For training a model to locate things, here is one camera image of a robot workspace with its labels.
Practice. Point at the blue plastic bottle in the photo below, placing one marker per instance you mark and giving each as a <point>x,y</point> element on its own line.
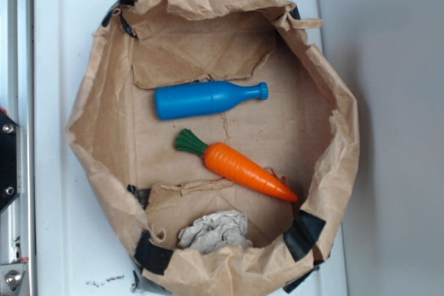
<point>204,98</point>

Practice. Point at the orange toy carrot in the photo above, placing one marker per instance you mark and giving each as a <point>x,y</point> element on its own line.
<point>232,165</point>

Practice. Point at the brown paper bag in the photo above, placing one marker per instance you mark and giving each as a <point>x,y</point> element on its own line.
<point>306,134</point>

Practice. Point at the crumpled white paper ball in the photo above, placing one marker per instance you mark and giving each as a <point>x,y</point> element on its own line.
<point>214,231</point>

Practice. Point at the white plastic tray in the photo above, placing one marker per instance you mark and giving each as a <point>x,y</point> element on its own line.
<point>77,251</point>

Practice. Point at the black mounting plate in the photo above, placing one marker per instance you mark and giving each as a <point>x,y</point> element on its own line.
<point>10,163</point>

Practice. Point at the metal frame rail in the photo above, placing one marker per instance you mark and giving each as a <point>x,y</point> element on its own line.
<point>18,258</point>

